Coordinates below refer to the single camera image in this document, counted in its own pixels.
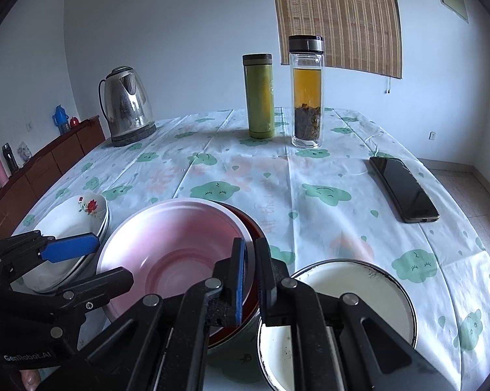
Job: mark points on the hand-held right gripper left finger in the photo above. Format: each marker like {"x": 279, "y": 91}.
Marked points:
{"x": 240, "y": 283}

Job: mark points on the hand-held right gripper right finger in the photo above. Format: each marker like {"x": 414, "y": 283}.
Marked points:
{"x": 269, "y": 285}

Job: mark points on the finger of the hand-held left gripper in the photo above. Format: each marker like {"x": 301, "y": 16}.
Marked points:
{"x": 70, "y": 247}
{"x": 102, "y": 287}

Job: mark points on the small red flower white plate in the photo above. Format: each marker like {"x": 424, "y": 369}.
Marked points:
{"x": 72, "y": 216}
{"x": 105, "y": 228}

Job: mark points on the dark red bowl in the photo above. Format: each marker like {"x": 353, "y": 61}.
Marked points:
{"x": 255, "y": 230}

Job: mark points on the pink plastic bowl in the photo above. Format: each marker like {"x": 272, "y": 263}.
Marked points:
{"x": 167, "y": 244}

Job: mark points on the white enamel bowl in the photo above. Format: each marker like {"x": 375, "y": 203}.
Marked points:
{"x": 350, "y": 289}

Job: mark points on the person's left hand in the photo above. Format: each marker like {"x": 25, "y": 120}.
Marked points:
{"x": 28, "y": 379}

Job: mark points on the brown wooden cabinet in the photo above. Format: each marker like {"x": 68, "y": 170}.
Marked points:
{"x": 45, "y": 171}

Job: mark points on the green cloud print tablecloth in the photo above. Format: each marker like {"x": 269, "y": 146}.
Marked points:
{"x": 330, "y": 232}

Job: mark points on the clear glass jar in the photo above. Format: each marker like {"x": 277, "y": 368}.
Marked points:
{"x": 24, "y": 150}

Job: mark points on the black water bottle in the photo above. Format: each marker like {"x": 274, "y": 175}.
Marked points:
{"x": 10, "y": 157}

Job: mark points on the small red ornament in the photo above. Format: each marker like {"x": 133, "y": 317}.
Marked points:
{"x": 73, "y": 122}

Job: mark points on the grey kettle base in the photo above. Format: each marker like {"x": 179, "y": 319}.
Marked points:
{"x": 133, "y": 137}

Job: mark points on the blue thermos jug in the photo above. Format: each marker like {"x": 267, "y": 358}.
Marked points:
{"x": 59, "y": 119}

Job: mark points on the stainless steel electric kettle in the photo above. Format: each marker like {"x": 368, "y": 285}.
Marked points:
{"x": 127, "y": 102}

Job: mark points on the black smartphone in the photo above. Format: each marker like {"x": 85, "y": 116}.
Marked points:
{"x": 403, "y": 189}

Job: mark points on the green thermos bottle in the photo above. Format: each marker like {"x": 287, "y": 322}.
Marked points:
{"x": 260, "y": 97}

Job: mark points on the glass tea bottle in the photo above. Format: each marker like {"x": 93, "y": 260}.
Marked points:
{"x": 306, "y": 102}

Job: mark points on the bamboo window blind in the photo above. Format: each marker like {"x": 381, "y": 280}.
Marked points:
{"x": 338, "y": 16}

